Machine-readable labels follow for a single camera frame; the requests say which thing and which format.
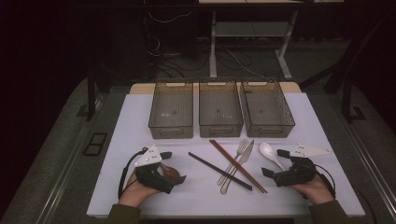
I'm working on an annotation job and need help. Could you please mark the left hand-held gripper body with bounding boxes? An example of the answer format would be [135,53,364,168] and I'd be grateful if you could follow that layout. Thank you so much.
[134,144,177,194]

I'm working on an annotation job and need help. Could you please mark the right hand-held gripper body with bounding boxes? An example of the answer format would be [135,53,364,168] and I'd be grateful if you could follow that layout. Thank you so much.
[273,143,332,188]

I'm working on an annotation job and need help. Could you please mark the red-brown wooden spoon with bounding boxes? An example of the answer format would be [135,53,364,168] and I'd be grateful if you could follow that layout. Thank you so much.
[160,163,181,182]

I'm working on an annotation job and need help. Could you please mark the white ceramic spoon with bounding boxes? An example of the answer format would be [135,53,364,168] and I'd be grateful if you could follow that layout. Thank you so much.
[259,142,289,172]

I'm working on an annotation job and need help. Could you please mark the silver metal knife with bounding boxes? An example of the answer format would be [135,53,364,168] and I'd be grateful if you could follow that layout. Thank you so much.
[219,139,255,195]

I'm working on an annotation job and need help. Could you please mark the black chopstick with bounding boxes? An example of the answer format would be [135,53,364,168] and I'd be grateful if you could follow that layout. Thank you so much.
[189,151,254,190]
[188,152,252,191]

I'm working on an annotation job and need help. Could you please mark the transparent brown plastic bin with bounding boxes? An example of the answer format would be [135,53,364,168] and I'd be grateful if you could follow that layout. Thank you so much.
[239,80,296,138]
[198,80,245,138]
[148,81,194,140]

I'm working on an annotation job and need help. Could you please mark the person's right hand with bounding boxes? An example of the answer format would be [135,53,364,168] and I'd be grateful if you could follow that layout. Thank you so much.
[288,174,335,205]

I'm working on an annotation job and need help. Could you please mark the person's left hand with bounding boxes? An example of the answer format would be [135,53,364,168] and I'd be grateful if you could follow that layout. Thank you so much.
[118,171,163,208]

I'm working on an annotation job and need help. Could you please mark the white table mat board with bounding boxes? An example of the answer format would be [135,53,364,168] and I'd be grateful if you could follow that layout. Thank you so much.
[86,91,366,217]

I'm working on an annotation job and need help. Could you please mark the silver metal fork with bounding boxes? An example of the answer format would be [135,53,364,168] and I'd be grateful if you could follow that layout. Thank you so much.
[217,138,251,187]

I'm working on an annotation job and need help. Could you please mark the black metal stand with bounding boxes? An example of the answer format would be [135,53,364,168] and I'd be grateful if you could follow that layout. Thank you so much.
[341,77,368,123]
[76,66,106,122]

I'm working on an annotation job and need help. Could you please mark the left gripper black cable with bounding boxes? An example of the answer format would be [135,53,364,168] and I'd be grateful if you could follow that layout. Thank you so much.
[117,147,149,200]

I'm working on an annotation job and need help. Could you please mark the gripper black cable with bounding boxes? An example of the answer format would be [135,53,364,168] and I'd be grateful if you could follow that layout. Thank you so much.
[117,147,149,200]
[314,163,337,200]

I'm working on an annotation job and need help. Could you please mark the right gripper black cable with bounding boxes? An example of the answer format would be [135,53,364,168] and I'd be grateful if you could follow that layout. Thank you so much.
[314,163,337,200]

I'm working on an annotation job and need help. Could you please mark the black floor socket frame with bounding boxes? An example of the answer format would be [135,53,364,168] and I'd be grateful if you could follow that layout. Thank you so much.
[82,132,109,157]

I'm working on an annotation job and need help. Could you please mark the metal floor rail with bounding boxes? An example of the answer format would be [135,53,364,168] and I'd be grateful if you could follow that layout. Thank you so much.
[337,102,396,216]
[35,92,108,224]

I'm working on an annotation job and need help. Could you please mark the black floor cables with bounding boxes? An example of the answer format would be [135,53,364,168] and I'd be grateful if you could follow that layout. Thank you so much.
[143,18,210,79]

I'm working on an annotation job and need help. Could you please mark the white floor cable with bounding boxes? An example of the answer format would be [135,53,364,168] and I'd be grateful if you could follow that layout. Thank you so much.
[224,48,269,80]

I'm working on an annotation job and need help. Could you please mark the white metal desk frame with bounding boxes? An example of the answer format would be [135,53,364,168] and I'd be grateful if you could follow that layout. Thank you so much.
[197,0,345,80]

